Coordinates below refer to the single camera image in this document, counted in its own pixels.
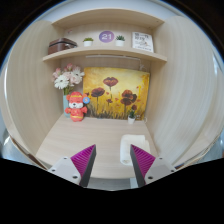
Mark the white towel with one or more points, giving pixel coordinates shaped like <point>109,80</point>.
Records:
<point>127,146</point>

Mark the wooden shelf with items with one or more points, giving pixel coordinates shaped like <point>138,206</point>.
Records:
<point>106,50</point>

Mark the red plush toy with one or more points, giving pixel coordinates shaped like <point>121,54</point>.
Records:
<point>77,108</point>

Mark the pink and white flowers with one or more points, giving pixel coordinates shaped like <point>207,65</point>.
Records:
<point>68,78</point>

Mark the yellow poppy painting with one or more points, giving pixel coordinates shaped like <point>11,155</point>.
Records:
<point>116,91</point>

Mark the small potted plant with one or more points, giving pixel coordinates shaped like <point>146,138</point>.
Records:
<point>131,119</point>

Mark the light blue vase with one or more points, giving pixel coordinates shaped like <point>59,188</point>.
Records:
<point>66,105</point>

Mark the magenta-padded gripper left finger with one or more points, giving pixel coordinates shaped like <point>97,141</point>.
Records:
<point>81,160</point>

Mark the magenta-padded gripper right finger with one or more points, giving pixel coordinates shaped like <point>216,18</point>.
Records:
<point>145,161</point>

